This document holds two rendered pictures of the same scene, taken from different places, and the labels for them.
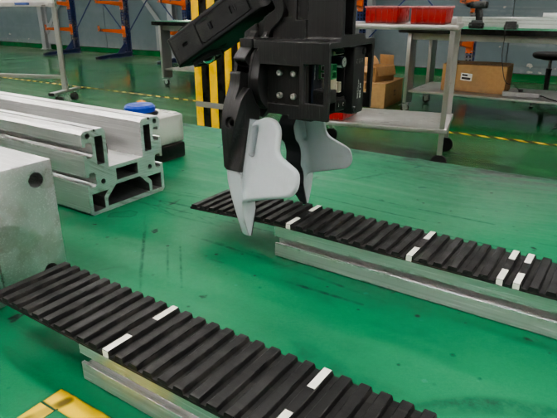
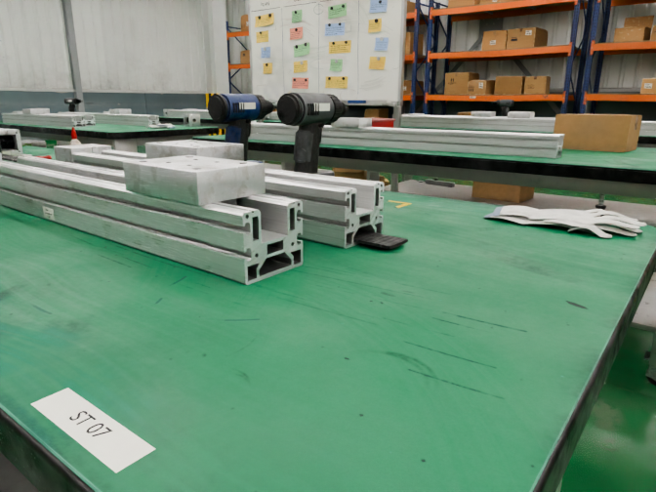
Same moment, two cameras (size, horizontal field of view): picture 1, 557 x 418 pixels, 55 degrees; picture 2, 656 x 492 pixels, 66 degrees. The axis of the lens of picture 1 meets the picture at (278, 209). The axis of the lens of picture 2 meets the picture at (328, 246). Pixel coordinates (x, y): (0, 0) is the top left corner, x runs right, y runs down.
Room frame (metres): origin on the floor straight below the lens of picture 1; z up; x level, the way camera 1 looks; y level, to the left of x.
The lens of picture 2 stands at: (1.55, 0.93, 0.98)
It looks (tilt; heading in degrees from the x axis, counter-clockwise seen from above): 16 degrees down; 184
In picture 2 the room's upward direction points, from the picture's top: straight up
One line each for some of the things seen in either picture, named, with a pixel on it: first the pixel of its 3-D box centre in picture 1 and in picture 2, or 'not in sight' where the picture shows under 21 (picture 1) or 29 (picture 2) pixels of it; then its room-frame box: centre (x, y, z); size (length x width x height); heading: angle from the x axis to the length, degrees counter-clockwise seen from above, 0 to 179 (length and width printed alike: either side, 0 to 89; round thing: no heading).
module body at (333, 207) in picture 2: not in sight; (196, 185); (0.60, 0.60, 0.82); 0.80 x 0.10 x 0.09; 56
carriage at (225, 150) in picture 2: not in sight; (194, 160); (0.60, 0.60, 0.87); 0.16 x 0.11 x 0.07; 56
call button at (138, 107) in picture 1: (139, 111); not in sight; (0.71, 0.18, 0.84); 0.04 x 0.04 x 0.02
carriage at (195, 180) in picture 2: not in sight; (194, 186); (0.89, 0.70, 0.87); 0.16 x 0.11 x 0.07; 56
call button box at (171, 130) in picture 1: (137, 136); not in sight; (0.70, 0.19, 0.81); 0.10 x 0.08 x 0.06; 146
